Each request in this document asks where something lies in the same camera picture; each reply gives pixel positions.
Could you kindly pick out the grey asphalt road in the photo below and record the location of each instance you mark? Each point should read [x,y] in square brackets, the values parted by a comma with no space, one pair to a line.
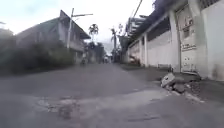
[100,83]

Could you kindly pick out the palm tree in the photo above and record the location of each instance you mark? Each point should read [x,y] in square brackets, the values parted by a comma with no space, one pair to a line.
[93,30]

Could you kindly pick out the utility pole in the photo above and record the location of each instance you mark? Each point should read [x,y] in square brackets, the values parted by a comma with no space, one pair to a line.
[69,30]

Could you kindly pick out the pile of broken concrete rubble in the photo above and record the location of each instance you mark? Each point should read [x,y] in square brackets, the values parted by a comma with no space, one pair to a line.
[176,85]

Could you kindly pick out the grey house with pitched roof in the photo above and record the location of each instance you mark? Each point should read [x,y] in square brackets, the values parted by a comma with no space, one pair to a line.
[50,31]

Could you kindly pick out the dark green bushes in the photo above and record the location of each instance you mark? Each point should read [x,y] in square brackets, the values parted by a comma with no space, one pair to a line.
[33,56]

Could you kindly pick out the white perimeter wall with gate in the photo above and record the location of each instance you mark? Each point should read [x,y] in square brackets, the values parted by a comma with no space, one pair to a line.
[160,50]

